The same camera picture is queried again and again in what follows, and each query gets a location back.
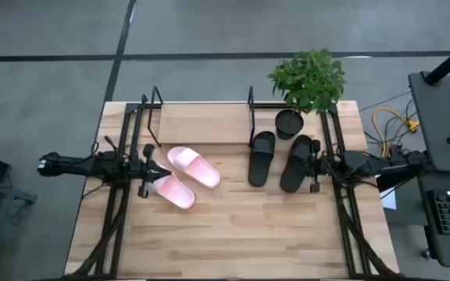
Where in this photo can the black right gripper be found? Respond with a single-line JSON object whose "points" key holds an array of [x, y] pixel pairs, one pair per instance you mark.
{"points": [[315, 166]]}

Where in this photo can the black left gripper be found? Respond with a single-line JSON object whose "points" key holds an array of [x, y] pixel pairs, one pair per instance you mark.
{"points": [[147, 171]]}

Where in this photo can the black slide sandal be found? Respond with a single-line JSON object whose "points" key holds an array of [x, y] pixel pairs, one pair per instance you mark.
{"points": [[262, 156], [295, 168]]}

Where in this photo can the pink slide sandal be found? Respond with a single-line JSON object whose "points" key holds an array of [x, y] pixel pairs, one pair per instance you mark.
{"points": [[174, 193], [195, 168]]}

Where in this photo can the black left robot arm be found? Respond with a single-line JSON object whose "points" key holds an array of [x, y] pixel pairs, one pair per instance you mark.
{"points": [[76, 166]]}

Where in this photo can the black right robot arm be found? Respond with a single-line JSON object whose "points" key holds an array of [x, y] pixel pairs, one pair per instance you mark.
{"points": [[365, 164]]}

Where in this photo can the white paper sheet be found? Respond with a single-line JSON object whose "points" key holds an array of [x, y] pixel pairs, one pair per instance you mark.
{"points": [[390, 200]]}

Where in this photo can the green plant in black pot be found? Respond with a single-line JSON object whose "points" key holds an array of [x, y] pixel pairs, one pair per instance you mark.
{"points": [[307, 82]]}

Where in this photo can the grey monitor desk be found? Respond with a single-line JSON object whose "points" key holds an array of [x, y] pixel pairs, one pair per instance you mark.
{"points": [[440, 125]]}

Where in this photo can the grey keyboard desk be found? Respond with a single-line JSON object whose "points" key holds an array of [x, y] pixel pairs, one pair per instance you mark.
{"points": [[443, 250]]}

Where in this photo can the black aluminium rig frame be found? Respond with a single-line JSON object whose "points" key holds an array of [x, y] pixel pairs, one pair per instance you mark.
{"points": [[111, 199]]}

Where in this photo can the wooden shelf black metal frame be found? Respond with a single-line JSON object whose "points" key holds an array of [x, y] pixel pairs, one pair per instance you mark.
{"points": [[201, 125]]}

